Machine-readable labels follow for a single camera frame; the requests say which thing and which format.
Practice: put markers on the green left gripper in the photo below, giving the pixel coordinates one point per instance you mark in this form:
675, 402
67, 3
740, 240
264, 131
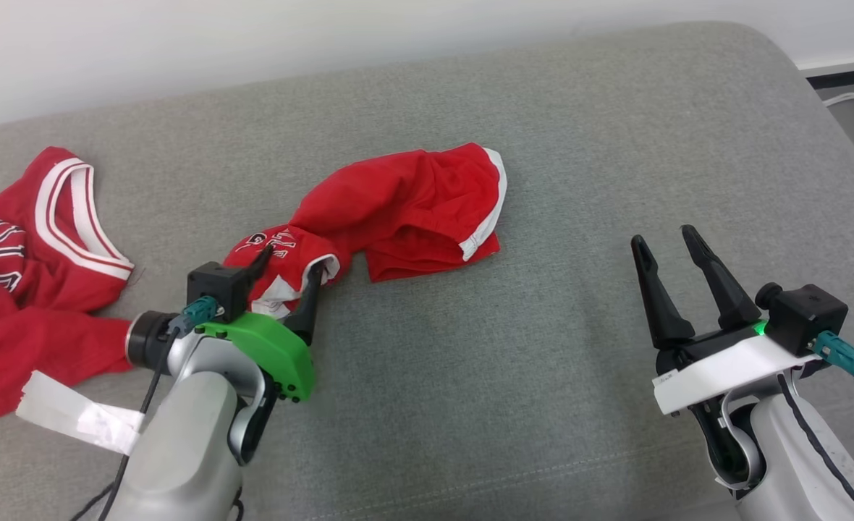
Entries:
282, 354

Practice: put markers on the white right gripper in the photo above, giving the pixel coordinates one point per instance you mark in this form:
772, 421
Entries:
724, 373

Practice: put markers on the red shorts with white stripe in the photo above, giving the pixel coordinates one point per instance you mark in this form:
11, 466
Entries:
398, 202

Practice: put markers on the red basketball jersey number 23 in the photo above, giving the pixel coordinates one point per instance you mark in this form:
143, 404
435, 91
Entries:
29, 304

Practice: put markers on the grey fabric sofa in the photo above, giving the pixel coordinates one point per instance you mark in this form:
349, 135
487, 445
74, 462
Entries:
470, 376

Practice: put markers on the white tape tag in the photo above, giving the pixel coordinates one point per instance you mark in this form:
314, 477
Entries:
72, 411

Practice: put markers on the black baseboard strip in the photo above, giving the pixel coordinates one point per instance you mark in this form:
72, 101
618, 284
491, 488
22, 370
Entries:
843, 78

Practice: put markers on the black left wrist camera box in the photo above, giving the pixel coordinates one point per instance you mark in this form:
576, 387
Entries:
217, 284

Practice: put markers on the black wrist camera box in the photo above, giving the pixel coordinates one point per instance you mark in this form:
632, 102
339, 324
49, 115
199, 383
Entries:
807, 315
217, 284

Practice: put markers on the teal left camera connector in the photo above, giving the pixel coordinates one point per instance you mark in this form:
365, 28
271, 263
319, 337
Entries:
200, 311

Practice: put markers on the teal camera connector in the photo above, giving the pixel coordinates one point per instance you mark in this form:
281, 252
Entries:
200, 311
843, 356

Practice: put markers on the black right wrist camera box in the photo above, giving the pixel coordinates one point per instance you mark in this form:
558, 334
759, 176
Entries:
807, 315

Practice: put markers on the teal right camera connector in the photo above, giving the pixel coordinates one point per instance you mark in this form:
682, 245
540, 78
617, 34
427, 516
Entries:
843, 356

